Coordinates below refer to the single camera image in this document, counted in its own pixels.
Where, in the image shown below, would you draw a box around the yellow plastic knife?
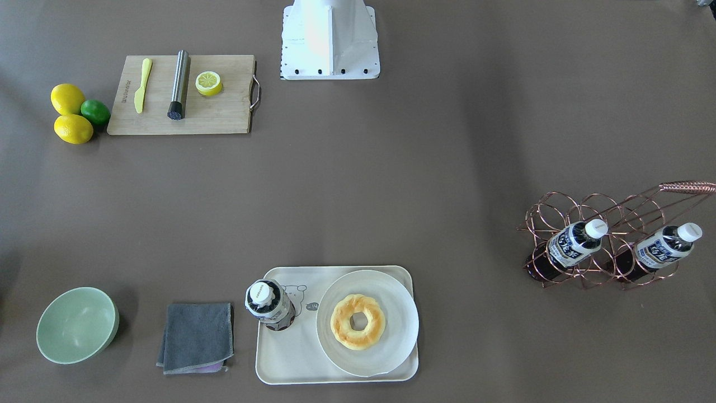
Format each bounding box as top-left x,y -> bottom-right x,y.
134,57 -> 153,114

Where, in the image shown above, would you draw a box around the copper wire bottle rack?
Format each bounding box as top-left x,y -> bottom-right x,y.
521,181 -> 714,290

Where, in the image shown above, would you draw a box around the green lime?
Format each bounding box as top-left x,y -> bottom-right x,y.
80,99 -> 111,127

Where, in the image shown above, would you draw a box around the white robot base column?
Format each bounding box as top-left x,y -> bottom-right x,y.
280,1 -> 380,80

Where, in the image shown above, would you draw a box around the tea bottle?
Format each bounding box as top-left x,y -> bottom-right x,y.
614,222 -> 703,283
526,219 -> 608,282
244,279 -> 296,331

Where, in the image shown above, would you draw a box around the green bowl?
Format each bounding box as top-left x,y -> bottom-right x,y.
36,287 -> 119,364

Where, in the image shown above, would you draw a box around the glazed donut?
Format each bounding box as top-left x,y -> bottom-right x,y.
330,294 -> 387,350

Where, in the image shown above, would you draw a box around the wooden cutting board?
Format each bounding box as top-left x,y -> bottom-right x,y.
107,54 -> 259,135

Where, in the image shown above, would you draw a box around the cream serving tray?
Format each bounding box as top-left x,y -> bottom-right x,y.
255,265 -> 420,385

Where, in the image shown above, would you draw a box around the yellow lemon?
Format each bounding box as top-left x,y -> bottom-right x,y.
54,114 -> 94,144
50,83 -> 86,115

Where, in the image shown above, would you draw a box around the grey folded cloth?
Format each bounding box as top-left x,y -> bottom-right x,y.
156,302 -> 234,375

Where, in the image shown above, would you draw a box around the steel cylinder muddler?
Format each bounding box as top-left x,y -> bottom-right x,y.
167,49 -> 190,120

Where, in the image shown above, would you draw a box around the half lemon slice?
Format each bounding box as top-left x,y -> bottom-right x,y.
195,71 -> 223,97

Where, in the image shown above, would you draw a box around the white plate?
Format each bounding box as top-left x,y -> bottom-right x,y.
315,269 -> 420,378

